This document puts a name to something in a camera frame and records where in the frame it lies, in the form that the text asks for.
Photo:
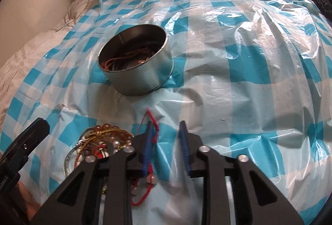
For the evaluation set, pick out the blue checkered plastic sheet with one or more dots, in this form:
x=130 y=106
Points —
x=233 y=72

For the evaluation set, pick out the person's left hand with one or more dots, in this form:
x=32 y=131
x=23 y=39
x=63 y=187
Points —
x=28 y=200

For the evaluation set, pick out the round metal tin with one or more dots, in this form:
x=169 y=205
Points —
x=140 y=77

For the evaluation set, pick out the white bed quilt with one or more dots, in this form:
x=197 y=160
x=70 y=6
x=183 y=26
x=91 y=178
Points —
x=39 y=40

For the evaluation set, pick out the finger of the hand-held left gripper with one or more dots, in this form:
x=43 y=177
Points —
x=31 y=136

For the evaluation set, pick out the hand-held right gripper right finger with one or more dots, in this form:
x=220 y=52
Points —
x=184 y=148

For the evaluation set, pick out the silver bangle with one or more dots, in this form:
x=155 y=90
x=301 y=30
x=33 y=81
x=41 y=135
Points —
x=66 y=162

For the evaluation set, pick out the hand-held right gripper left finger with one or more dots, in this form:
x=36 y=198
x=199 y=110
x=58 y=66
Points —
x=148 y=148

